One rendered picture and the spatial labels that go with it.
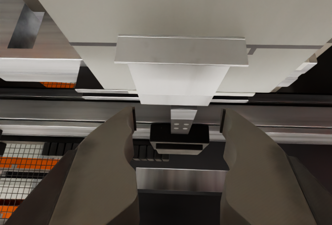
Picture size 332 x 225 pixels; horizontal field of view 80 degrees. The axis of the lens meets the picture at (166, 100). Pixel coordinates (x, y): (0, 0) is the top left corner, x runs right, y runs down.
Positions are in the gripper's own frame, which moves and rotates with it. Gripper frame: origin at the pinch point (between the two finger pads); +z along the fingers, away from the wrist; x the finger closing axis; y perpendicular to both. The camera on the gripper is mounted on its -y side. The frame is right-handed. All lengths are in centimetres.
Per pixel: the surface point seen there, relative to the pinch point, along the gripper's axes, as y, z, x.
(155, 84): 1.5, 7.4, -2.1
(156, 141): 19.6, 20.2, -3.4
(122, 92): 3.5, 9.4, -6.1
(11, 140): 33, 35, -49
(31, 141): 33, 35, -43
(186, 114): 8.4, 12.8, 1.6
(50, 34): -2.2, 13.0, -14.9
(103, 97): 4.7, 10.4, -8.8
